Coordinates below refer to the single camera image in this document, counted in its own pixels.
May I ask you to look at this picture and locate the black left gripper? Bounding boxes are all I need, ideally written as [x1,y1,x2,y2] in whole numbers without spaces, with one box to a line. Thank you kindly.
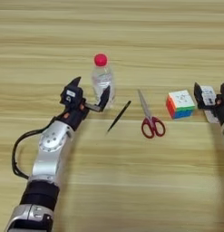
[62,76,112,131]

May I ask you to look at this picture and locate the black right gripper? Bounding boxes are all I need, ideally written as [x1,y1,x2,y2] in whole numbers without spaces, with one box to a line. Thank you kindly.
[193,81,224,125]

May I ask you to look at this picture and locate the white remote control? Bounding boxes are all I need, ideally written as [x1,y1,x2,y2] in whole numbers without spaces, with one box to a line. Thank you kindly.
[200,85,220,124]

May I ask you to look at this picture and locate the colourful puzzle cube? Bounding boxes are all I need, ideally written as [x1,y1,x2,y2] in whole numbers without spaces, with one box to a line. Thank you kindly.
[165,89,197,120]

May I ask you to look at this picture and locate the red handled scissors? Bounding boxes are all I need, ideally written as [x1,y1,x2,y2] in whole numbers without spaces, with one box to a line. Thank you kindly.
[137,88,166,140]

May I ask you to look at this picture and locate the clear bottle with red cap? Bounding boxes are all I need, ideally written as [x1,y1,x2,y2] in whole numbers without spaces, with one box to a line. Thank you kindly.
[91,53,116,110]

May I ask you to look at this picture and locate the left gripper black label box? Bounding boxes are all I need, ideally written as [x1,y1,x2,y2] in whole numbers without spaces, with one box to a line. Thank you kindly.
[59,84,84,107]

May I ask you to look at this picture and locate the black pen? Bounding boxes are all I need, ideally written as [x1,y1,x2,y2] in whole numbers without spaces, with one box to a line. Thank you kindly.
[105,100,132,135]

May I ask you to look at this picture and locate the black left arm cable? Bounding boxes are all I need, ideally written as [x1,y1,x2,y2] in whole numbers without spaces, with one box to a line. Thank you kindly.
[12,116,67,179]

